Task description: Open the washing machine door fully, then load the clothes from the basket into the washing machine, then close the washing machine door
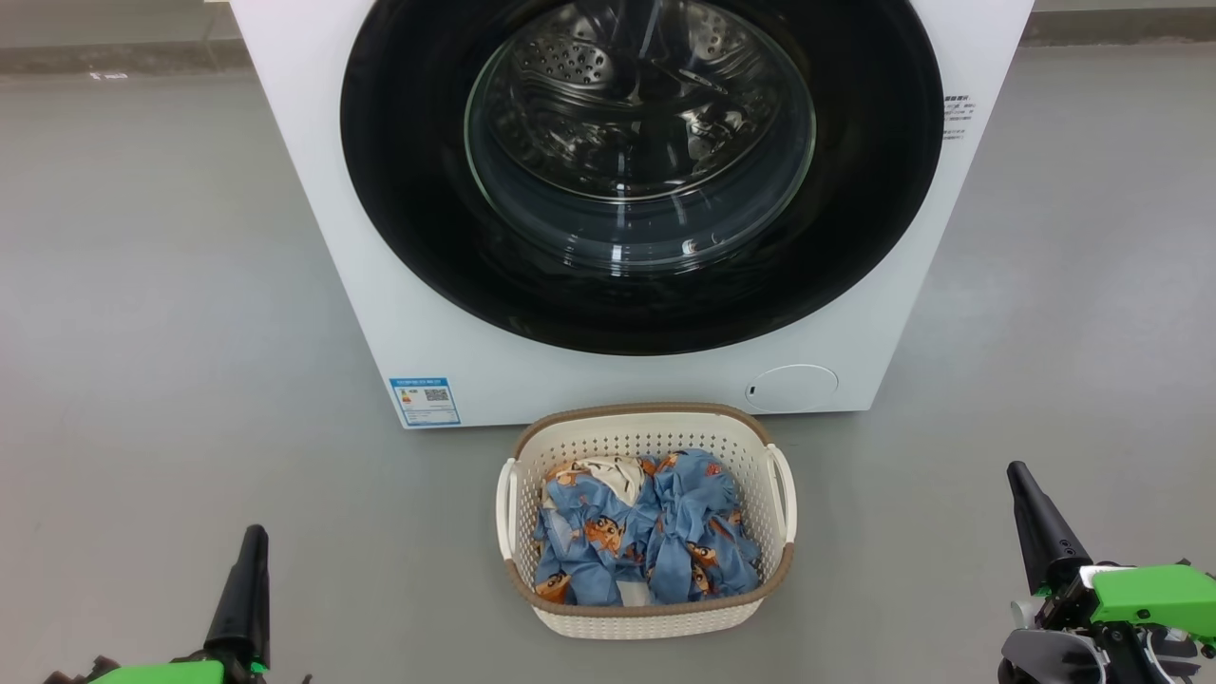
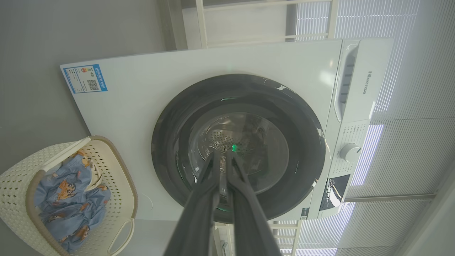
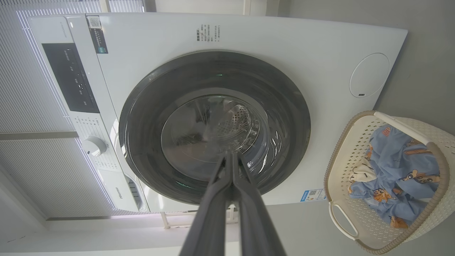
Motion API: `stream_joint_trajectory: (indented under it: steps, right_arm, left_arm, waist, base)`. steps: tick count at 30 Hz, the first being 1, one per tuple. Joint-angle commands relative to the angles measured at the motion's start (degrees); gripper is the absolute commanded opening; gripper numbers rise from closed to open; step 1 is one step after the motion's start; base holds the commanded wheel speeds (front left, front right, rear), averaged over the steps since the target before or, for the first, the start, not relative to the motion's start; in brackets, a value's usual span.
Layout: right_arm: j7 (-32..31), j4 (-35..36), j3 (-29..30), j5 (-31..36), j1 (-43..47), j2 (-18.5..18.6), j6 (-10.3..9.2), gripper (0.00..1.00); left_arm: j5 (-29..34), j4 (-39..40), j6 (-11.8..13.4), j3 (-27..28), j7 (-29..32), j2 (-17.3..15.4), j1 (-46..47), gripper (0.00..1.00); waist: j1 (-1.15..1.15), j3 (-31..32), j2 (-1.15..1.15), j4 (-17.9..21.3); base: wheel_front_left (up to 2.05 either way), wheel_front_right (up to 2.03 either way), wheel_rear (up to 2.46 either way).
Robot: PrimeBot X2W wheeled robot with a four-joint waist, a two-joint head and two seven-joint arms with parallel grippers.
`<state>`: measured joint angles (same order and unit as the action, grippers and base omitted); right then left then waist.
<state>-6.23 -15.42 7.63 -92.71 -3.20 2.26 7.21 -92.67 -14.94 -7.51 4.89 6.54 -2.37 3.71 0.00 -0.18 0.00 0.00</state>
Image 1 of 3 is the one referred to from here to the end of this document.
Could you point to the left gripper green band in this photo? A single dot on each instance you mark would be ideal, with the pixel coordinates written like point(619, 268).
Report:
point(171, 674)

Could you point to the cream perforated laundry basket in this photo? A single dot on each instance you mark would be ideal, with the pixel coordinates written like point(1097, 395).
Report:
point(646, 432)

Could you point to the stainless steel washing machine drum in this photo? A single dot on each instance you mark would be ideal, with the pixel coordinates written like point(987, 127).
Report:
point(589, 66)

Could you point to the blue energy label sticker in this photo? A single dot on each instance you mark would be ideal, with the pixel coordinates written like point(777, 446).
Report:
point(425, 402)

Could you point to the black round glass washer door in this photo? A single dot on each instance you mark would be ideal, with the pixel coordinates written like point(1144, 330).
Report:
point(408, 190)

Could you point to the white front-load washing machine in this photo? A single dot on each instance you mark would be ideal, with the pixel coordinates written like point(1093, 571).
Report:
point(313, 190)

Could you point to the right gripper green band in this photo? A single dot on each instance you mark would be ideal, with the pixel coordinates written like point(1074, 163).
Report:
point(1149, 594)

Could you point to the round white filter cover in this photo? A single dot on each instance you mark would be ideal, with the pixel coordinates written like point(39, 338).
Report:
point(791, 388)

